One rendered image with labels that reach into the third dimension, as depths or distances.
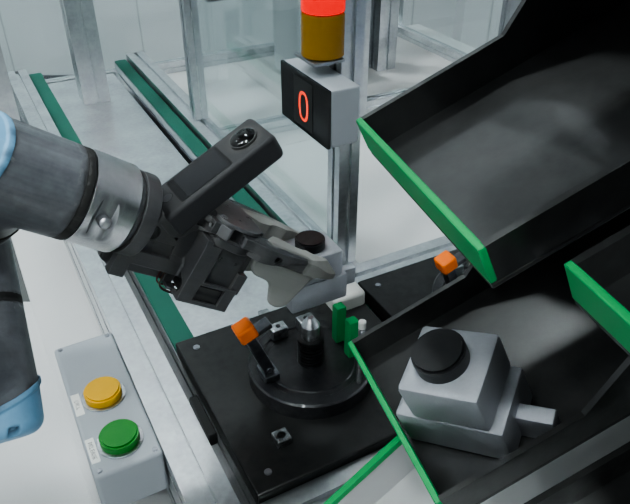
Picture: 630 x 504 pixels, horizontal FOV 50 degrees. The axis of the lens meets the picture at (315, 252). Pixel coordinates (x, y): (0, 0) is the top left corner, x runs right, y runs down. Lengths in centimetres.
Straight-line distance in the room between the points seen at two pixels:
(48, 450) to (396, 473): 47
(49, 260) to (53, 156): 71
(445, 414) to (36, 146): 33
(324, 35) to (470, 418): 52
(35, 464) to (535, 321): 63
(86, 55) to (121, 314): 84
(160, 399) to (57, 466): 16
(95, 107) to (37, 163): 114
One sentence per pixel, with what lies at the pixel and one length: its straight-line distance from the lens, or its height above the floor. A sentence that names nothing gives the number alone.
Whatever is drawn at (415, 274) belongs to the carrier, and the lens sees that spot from 92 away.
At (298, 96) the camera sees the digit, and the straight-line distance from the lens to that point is 83.
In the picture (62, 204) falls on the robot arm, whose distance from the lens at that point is 51.
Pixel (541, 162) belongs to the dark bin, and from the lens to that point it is 33.
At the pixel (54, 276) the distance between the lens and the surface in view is 117.
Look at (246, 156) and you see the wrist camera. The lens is 56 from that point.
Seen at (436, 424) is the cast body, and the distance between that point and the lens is 39.
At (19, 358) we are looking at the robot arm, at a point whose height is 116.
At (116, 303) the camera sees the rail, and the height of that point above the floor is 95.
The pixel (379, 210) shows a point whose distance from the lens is 127.
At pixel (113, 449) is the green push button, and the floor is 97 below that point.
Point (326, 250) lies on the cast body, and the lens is 66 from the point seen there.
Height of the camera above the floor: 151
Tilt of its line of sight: 35 degrees down
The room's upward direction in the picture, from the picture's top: straight up
